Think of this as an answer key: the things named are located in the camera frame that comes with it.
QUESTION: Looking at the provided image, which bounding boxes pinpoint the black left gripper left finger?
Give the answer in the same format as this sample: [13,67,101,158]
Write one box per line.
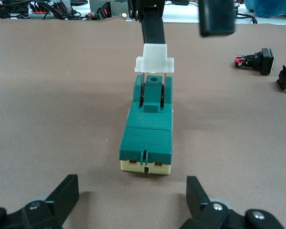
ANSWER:
[0,174,80,229]

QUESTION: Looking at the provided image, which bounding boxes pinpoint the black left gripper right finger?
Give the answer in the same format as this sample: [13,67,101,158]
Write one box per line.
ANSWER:
[180,176,286,229]

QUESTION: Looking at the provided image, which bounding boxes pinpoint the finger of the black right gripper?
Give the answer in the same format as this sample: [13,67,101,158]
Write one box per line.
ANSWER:
[127,0,167,46]
[198,0,236,38]

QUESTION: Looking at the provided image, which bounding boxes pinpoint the green load switch white handle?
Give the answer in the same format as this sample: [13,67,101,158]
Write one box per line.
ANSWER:
[119,43,175,176]

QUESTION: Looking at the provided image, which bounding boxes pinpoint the black device red display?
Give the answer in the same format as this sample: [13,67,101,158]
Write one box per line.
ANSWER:
[95,1,112,20]

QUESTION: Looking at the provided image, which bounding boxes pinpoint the blue fabric bundle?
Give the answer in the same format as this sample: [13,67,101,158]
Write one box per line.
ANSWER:
[244,0,286,19]

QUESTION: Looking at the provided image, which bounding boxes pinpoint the black square button red base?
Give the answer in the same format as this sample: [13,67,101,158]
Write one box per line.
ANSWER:
[235,47,275,76]

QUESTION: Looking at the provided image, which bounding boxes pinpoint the brown table mat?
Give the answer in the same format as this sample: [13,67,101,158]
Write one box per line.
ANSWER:
[0,18,286,229]

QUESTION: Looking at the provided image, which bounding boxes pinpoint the grey power strip orange switches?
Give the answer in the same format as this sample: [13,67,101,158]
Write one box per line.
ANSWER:
[27,3,70,19]

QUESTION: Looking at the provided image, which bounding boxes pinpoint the black cable tangle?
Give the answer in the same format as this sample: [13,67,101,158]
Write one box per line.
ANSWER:
[0,0,91,21]

